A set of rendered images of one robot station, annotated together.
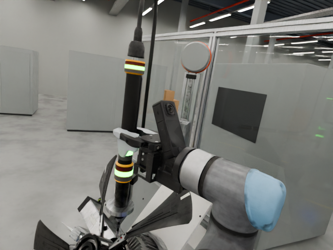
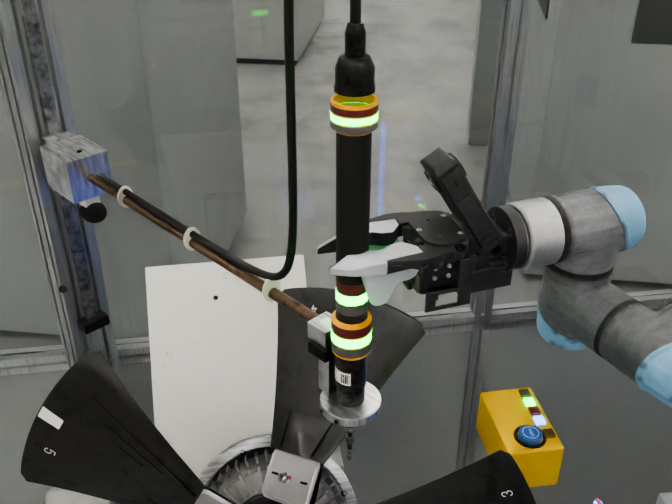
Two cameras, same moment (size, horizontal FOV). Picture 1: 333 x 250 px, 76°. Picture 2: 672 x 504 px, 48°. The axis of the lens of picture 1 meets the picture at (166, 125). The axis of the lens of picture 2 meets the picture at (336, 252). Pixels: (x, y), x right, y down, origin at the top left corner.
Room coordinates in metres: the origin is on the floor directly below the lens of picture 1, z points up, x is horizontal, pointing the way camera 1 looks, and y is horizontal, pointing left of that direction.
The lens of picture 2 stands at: (0.16, 0.65, 2.02)
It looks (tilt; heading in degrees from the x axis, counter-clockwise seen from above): 31 degrees down; 301
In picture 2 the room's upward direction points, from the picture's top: straight up
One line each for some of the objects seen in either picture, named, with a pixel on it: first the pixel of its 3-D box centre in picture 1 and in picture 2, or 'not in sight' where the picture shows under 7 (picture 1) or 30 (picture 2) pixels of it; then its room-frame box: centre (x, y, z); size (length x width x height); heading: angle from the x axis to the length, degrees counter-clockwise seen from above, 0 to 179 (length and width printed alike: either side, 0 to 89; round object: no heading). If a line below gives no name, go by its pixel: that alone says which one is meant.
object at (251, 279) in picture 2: not in sight; (189, 240); (0.78, 0.01, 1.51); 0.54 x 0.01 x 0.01; 165
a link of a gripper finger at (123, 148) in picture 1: (123, 144); (377, 280); (0.45, 0.09, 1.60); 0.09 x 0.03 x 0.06; 59
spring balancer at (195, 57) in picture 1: (195, 57); not in sight; (1.18, -0.10, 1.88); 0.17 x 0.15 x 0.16; 40
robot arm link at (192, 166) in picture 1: (200, 170); (525, 232); (0.36, -0.07, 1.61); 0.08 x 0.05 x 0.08; 140
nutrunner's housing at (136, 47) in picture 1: (128, 131); (352, 253); (0.48, 0.09, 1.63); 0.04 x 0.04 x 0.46
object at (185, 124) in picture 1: (181, 128); (75, 167); (1.09, -0.08, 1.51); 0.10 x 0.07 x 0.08; 165
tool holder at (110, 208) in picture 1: (123, 189); (344, 368); (0.49, 0.08, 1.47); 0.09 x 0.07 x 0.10; 165
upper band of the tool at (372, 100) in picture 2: (134, 67); (354, 114); (0.48, 0.09, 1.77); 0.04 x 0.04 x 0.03
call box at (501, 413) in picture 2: not in sight; (517, 439); (0.40, -0.37, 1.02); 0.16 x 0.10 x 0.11; 130
